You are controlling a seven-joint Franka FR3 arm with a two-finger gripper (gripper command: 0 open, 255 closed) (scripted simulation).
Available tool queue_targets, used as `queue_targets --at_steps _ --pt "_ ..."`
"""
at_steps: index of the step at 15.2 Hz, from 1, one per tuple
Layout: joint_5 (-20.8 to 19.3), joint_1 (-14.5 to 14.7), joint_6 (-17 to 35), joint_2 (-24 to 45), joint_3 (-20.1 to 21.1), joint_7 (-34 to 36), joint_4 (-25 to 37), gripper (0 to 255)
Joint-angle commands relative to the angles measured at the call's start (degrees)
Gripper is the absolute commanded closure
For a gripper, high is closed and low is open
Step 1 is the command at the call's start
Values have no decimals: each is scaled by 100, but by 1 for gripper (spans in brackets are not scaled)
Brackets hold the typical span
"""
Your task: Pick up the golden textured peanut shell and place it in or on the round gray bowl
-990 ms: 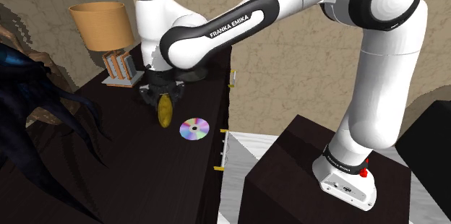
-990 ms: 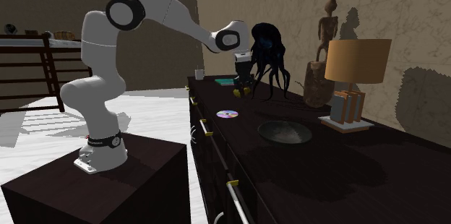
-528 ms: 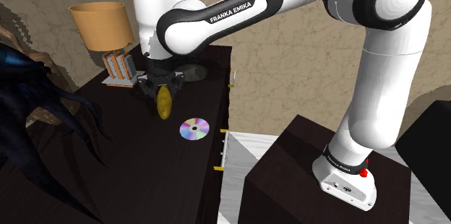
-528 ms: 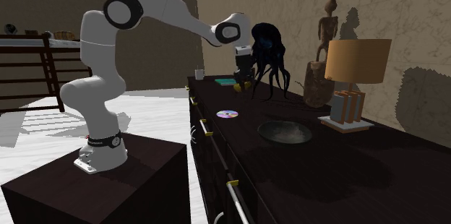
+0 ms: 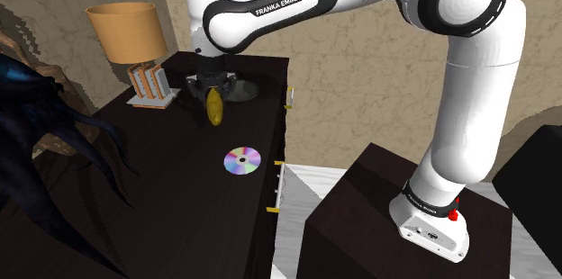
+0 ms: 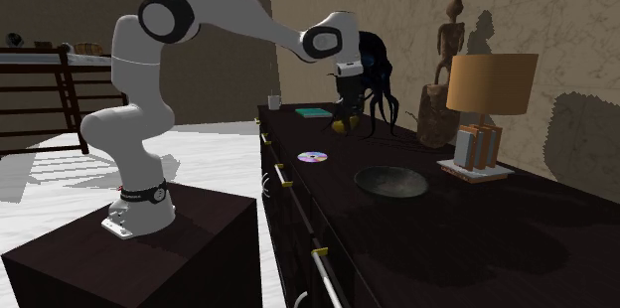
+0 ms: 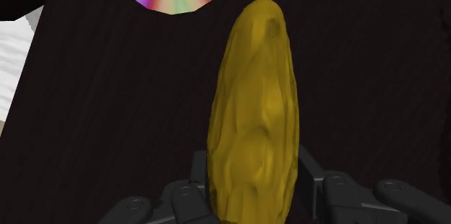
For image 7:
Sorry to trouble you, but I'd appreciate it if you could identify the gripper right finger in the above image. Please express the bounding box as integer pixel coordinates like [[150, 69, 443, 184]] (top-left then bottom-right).
[[289, 145, 451, 224]]

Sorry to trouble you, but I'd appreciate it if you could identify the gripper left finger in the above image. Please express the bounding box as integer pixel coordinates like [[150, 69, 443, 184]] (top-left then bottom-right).
[[98, 150, 221, 224]]

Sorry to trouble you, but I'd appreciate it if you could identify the yellow banana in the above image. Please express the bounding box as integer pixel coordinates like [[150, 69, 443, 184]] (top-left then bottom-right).
[[206, 0, 301, 224]]

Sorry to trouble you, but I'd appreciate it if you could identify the dark wooden table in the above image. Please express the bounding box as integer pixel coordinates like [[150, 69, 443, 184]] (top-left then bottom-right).
[[0, 0, 451, 224]]

